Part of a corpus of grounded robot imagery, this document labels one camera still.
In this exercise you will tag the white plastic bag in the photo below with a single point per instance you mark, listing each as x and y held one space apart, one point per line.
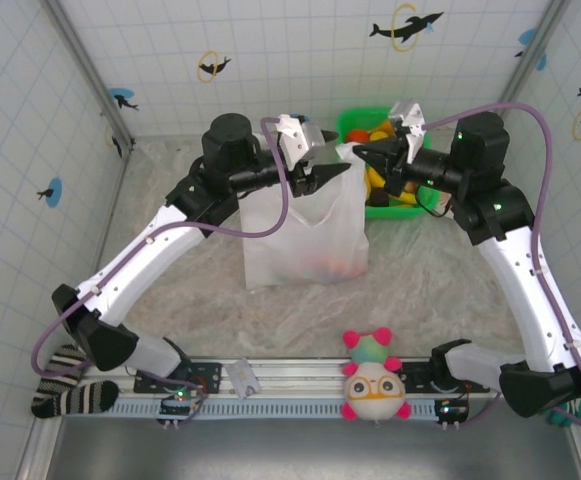
300 240

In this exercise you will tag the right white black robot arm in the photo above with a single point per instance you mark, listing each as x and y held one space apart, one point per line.
515 280

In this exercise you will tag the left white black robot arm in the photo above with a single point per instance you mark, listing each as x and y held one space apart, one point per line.
140 275

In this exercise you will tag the yellow fake lemon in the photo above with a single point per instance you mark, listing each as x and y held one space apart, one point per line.
380 135

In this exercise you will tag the small yellow fake banana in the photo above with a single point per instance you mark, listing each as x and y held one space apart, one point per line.
374 177

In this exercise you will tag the fake orange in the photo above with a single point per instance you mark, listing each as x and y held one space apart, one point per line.
357 136

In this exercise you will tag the dark fake mangosteen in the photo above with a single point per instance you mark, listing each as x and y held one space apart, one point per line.
379 198

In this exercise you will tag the green plastic basket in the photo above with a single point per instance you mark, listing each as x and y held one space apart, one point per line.
400 213

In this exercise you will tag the blue circle black fish sticker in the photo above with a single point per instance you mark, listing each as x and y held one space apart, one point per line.
527 36
120 95
55 190

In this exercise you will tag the round plush toy with glasses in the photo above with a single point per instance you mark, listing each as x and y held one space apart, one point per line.
375 390

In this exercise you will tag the green white work glove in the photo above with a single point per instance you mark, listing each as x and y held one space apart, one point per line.
559 418

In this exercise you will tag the black white striped sock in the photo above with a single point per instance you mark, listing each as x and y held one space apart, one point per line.
70 400

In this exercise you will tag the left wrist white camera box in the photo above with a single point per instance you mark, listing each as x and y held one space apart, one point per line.
300 140

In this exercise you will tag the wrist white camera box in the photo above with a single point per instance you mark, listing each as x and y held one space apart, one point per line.
300 140
410 120

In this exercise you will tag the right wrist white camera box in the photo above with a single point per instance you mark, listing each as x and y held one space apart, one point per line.
410 120

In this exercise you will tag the aluminium corner post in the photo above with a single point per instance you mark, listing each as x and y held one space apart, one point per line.
520 75
90 75

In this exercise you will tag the aluminium frame side bar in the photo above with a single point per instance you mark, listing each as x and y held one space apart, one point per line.
115 200

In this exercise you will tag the aluminium mounting rail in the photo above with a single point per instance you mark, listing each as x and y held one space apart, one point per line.
300 375

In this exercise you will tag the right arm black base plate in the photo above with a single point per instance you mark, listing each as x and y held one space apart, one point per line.
415 375

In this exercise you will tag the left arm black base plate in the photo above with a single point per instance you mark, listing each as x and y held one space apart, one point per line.
210 375

